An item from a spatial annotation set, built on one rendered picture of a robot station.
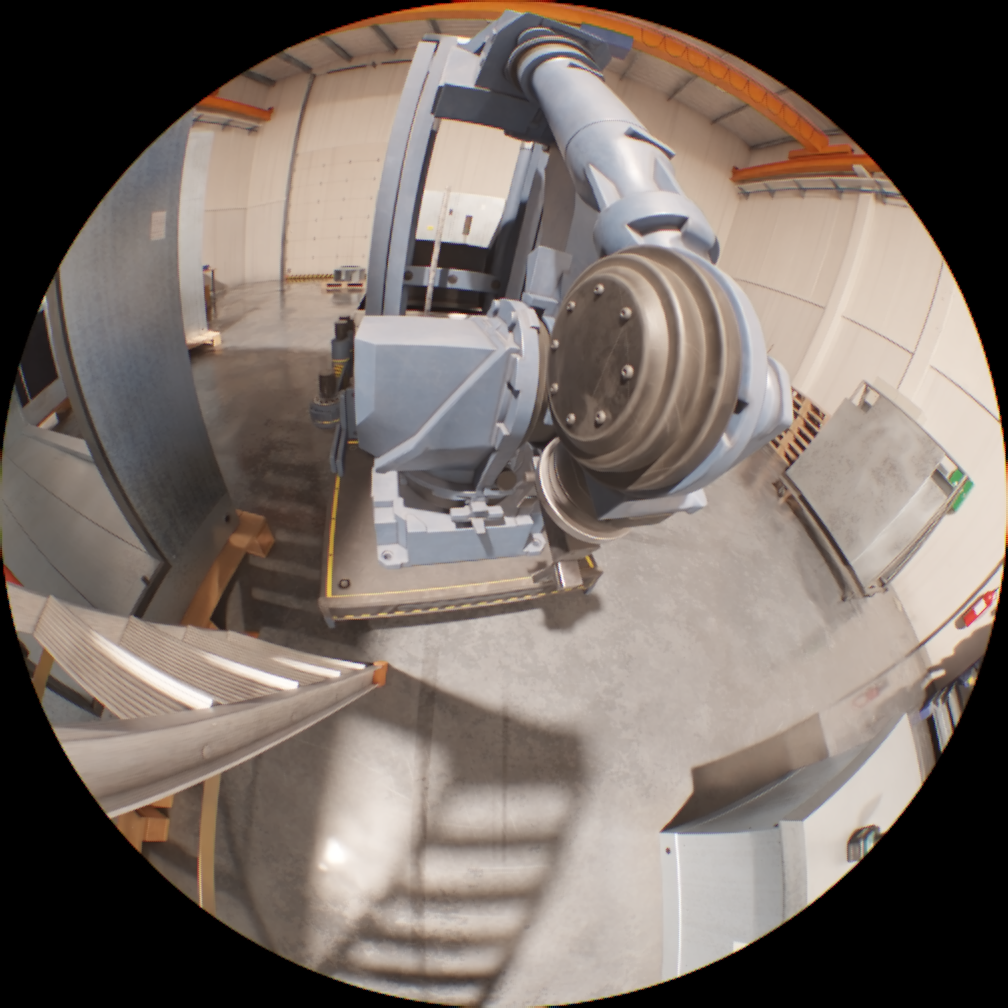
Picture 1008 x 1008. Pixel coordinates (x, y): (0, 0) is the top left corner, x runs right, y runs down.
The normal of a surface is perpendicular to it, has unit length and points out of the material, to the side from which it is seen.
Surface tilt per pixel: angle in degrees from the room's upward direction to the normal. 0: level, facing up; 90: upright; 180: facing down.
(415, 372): 90
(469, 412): 90
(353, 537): 0
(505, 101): 133
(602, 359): 90
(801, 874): 67
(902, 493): 78
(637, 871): 0
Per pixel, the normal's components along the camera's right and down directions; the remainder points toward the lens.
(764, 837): -0.98, -0.15
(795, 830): -0.83, -0.41
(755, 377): 0.33, 0.36
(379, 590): 0.20, -0.72
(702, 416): -0.94, 0.05
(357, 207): -0.05, 0.67
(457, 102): 0.07, 1.00
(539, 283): 0.29, 0.66
